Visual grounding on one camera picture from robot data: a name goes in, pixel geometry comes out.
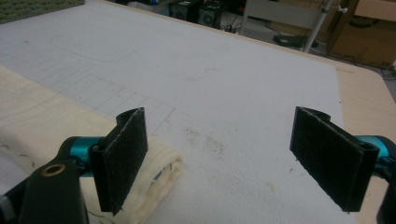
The white metal frame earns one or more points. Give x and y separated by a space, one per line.
280 14

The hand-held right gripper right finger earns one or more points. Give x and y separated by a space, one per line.
330 161

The white stand pole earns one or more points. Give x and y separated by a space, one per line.
317 26

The green textured mat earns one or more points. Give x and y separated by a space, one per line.
31 9

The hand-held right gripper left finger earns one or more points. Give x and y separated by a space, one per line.
120 161

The black computer case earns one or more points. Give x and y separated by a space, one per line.
183 11
210 15

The brown cardboard box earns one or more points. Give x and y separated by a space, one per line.
361 43

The black flat device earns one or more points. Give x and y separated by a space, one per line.
292 41

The cream cloth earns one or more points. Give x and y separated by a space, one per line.
37 118

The white felt mat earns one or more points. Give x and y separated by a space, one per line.
218 77

